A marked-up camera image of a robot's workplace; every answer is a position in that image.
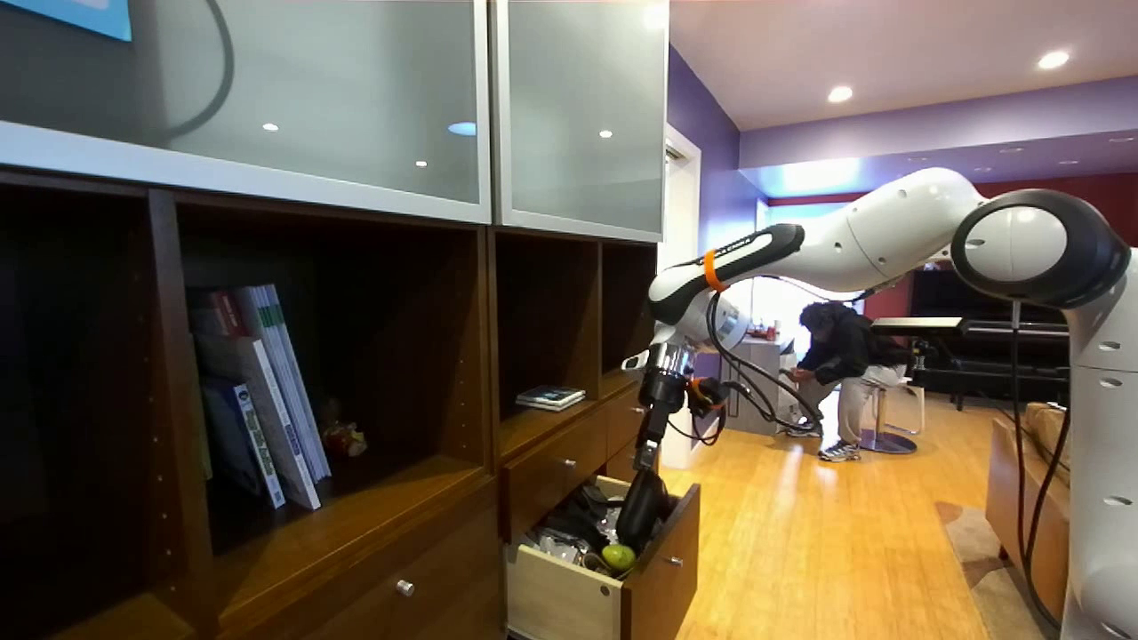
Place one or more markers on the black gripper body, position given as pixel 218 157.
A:
pixel 661 392

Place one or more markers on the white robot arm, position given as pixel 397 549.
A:
pixel 901 226

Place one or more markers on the short closed wooden drawer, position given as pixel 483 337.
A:
pixel 626 465
pixel 624 418

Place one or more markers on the long closed wooden drawer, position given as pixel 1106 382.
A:
pixel 553 466

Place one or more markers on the clear plastic bag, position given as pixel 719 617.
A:
pixel 556 549

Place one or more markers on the open wooden drawer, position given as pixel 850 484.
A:
pixel 658 588

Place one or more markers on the wide closed wooden drawer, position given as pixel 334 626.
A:
pixel 404 588

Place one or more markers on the green ball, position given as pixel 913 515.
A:
pixel 617 555

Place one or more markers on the small flat book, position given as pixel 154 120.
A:
pixel 547 401

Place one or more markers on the person in dark top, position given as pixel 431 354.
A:
pixel 841 344

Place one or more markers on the white stool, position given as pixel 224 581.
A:
pixel 890 411

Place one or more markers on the narrow frosted glass door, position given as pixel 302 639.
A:
pixel 581 120

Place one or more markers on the dark wooden shelf unit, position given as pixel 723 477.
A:
pixel 355 522

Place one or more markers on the small brown figurine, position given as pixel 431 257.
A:
pixel 342 437

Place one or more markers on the black piano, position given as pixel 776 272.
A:
pixel 981 349

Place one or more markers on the round ceiling light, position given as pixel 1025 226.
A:
pixel 1052 59
pixel 841 95

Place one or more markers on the tall white book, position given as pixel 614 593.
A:
pixel 290 379

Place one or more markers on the low wooden cabinet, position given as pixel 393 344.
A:
pixel 1018 498

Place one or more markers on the blue book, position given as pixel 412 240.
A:
pixel 244 449

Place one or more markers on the wide frosted glass door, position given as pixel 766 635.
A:
pixel 342 107

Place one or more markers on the red book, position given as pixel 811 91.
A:
pixel 214 319

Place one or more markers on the white door frame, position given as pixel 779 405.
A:
pixel 679 202

